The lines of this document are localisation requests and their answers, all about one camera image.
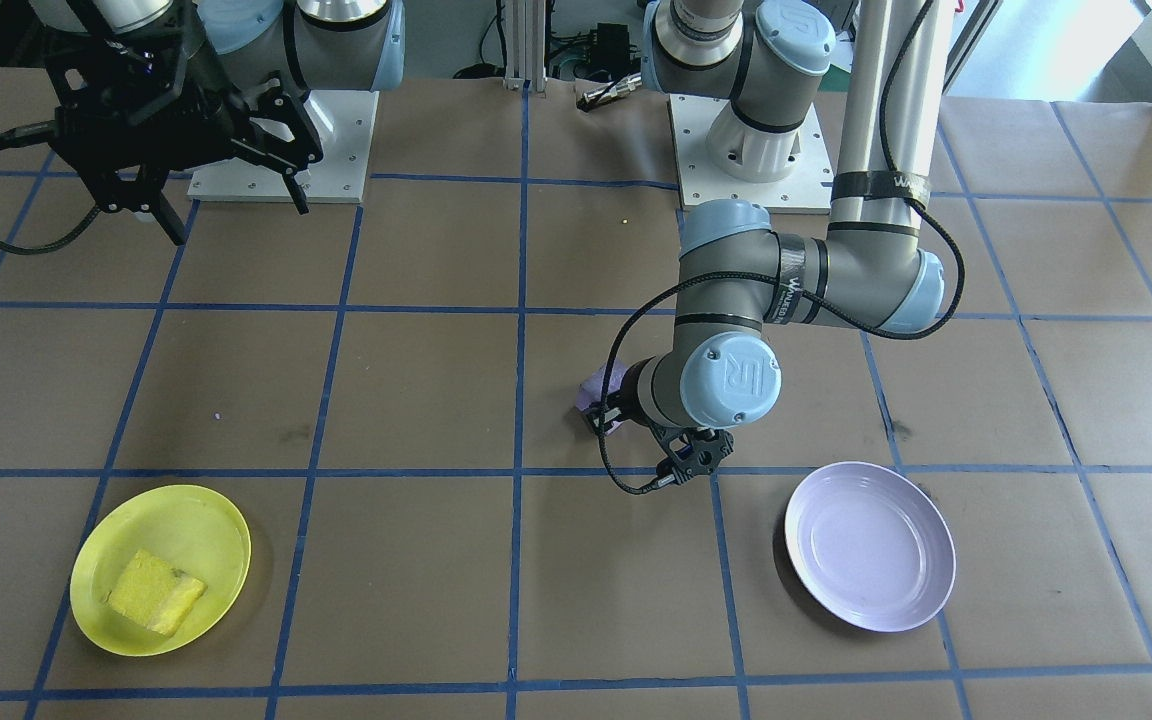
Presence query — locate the light purple round plate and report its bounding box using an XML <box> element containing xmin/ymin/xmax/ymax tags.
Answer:
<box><xmin>784</xmin><ymin>461</ymin><xmax>958</xmax><ymax>633</ymax></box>

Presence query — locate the silver metal connector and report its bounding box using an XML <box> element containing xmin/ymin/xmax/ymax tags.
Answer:
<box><xmin>579</xmin><ymin>78</ymin><xmax>643</xmax><ymax>112</ymax></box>

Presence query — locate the yellow foam block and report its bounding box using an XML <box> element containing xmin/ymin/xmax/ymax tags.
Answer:
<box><xmin>104</xmin><ymin>548</ymin><xmax>208</xmax><ymax>637</ymax></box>

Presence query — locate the aluminium frame bar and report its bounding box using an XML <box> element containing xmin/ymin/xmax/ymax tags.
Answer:
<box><xmin>502</xmin><ymin>0</ymin><xmax>549</xmax><ymax>93</ymax></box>

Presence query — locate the black velcro strap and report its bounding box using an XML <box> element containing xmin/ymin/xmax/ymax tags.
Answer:
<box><xmin>774</xmin><ymin>236</ymin><xmax>829</xmax><ymax>327</ymax></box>
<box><xmin>829</xmin><ymin>172</ymin><xmax>930</xmax><ymax>211</ymax></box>

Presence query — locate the light purple foam block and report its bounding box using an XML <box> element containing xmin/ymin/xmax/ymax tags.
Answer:
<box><xmin>574</xmin><ymin>362</ymin><xmax>637</xmax><ymax>437</ymax></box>

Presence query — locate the black electronics box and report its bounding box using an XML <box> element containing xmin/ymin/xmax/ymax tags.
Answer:
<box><xmin>586</xmin><ymin>22</ymin><xmax>639</xmax><ymax>73</ymax></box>

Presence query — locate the yellow round plate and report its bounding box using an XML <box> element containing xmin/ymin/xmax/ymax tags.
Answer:
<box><xmin>69</xmin><ymin>485</ymin><xmax>253</xmax><ymax>658</ymax></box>

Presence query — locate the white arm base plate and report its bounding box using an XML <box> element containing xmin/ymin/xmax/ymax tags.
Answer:
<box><xmin>669</xmin><ymin>93</ymin><xmax>837</xmax><ymax>214</ymax></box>
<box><xmin>186</xmin><ymin>90</ymin><xmax>379</xmax><ymax>204</ymax></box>

